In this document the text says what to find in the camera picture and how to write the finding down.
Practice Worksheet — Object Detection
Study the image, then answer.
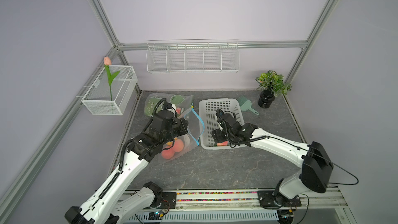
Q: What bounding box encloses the white wire side basket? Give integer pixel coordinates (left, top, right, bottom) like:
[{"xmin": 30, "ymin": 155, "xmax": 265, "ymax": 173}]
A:
[{"xmin": 81, "ymin": 65, "xmax": 137, "ymax": 116}]

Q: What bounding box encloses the green printed zip-top bag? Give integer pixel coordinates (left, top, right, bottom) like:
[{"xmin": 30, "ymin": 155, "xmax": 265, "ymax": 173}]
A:
[{"xmin": 144, "ymin": 93, "xmax": 194, "ymax": 118}]

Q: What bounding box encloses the green artificial plant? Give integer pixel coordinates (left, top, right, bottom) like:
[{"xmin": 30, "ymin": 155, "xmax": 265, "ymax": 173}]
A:
[{"xmin": 255, "ymin": 71, "xmax": 292, "ymax": 97}]

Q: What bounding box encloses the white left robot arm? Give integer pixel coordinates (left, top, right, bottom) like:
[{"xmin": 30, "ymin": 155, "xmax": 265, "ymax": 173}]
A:
[{"xmin": 65, "ymin": 110, "xmax": 189, "ymax": 224}]

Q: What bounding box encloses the white vent grille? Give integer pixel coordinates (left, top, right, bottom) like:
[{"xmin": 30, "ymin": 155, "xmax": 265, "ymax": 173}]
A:
[{"xmin": 125, "ymin": 210, "xmax": 279, "ymax": 224}]

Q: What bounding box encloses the white plastic perforated basket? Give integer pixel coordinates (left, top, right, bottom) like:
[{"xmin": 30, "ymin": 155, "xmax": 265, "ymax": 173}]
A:
[{"xmin": 198, "ymin": 99, "xmax": 249, "ymax": 150}]

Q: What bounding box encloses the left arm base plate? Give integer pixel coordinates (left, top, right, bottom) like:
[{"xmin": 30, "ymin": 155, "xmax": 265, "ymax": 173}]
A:
[{"xmin": 146, "ymin": 191, "xmax": 177, "ymax": 210}]

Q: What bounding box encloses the black plant vase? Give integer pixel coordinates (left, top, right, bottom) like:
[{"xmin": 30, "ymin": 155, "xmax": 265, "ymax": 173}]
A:
[{"xmin": 258, "ymin": 90, "xmax": 276, "ymax": 108}]

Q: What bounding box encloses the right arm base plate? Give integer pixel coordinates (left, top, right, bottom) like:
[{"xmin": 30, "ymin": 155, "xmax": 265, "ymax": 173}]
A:
[{"xmin": 257, "ymin": 190, "xmax": 302, "ymax": 209}]

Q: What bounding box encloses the green hand brush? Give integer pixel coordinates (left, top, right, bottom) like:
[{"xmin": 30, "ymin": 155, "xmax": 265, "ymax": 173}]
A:
[{"xmin": 237, "ymin": 96, "xmax": 259, "ymax": 116}]

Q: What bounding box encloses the clear bag with blue zipper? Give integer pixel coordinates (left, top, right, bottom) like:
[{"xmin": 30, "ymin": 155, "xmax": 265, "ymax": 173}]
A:
[{"xmin": 160, "ymin": 105, "xmax": 205, "ymax": 162}]

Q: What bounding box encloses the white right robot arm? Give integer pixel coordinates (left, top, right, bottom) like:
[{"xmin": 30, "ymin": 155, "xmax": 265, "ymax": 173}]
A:
[{"xmin": 211, "ymin": 109, "xmax": 334, "ymax": 209}]

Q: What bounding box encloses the pink artificial tulip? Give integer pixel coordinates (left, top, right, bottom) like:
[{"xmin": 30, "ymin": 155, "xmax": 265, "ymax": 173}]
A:
[{"xmin": 104, "ymin": 57, "xmax": 120, "ymax": 101}]

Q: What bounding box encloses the white wire wall shelf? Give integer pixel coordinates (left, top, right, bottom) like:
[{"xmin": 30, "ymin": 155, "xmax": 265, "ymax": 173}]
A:
[{"xmin": 146, "ymin": 39, "xmax": 240, "ymax": 73}]

